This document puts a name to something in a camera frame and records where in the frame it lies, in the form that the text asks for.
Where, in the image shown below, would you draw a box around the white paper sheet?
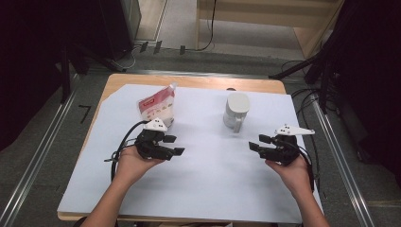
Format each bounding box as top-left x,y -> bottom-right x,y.
57,83 -> 324,224

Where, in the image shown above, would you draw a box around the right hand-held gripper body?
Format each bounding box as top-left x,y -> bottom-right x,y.
256,124 -> 316,167

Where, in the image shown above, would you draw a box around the black metal stand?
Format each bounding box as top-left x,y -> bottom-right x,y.
269,46 -> 343,112
59,41 -> 127,104

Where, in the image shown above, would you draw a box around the right hand-held gripper black cable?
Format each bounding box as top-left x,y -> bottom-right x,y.
296,147 -> 317,193

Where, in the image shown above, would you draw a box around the jar with white flip lid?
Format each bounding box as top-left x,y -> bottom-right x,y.
222,92 -> 251,134

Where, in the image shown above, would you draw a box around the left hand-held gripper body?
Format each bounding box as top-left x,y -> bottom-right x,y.
134,117 -> 175,161

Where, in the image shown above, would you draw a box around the black hanging cable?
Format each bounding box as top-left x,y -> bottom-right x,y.
197,0 -> 218,52

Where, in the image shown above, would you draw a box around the metal floor rail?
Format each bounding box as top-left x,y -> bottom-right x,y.
310,91 -> 376,227
0,74 -> 79,227

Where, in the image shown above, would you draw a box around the person's right hand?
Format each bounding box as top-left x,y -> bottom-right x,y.
264,155 -> 314,199

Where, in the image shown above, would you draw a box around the dark cabinet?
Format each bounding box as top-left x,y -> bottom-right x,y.
97,0 -> 142,61

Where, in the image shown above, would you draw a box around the hand-held gripper black cable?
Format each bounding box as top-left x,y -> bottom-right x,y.
103,120 -> 149,183
296,147 -> 317,193

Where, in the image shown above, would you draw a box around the black floor cables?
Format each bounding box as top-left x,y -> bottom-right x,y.
280,59 -> 321,190

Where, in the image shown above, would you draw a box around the left hand-held gripper black cable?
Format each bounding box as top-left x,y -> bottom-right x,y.
103,120 -> 149,183

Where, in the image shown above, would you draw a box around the light wooden shelf unit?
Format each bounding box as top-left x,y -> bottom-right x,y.
195,0 -> 345,60

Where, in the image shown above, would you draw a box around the person's left hand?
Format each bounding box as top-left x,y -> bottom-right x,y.
113,145 -> 165,187

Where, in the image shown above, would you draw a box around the red and white plastic bag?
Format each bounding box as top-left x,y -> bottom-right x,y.
136,82 -> 178,129

